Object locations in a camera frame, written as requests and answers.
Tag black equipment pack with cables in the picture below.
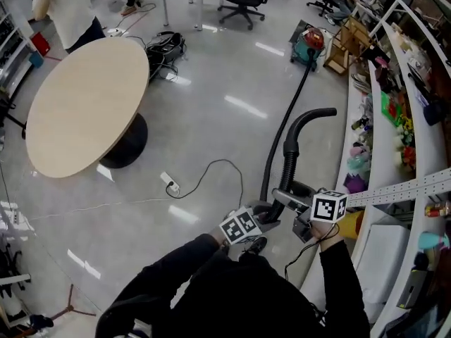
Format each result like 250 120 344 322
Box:
144 30 188 81

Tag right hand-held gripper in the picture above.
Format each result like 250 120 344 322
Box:
271 187 349 243

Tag yellow bin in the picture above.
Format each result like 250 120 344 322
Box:
339 209 366 239

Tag white microwave oven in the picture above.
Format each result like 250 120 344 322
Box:
361 223 412 306

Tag round wooden table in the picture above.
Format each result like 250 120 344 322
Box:
25 36 151 180

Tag person's right forearm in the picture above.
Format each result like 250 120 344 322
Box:
311 220 359 316

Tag dark grey flat panel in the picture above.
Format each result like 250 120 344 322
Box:
288 18 313 45

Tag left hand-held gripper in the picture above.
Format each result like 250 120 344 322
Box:
218 204 283 246

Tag person's torso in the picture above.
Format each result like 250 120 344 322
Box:
94 234 371 338

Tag green plastic bag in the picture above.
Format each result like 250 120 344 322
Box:
380 91 405 127

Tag yellow and red artificial flowers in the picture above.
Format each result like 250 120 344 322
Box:
396 116 419 172

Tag black vacuum hose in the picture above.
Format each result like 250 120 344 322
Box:
259 46 338 225

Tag white metal shelving rack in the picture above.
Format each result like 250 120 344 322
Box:
299 0 451 338

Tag black and red tripod stand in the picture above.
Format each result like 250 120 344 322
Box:
30 283 97 330

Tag person's left forearm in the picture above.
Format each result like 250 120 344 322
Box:
133 229 232 295

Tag person's left shoe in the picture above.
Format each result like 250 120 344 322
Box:
238 235 269 261

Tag red bin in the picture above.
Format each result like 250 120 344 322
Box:
30 32 51 57

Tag black power cable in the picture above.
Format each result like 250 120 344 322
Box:
165 158 245 211

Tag thin white cable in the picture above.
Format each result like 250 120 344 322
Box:
30 197 171 222

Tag wooden shelf cart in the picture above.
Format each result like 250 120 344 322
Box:
322 15 375 76

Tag white rectangular desk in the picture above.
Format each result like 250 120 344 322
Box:
154 0 215 32

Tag blue bin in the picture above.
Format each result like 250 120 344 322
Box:
27 50 45 69

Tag red and teal vacuum cleaner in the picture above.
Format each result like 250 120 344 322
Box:
290 26 327 73

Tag white equipment shelf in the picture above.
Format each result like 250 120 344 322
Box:
0 0 38 98

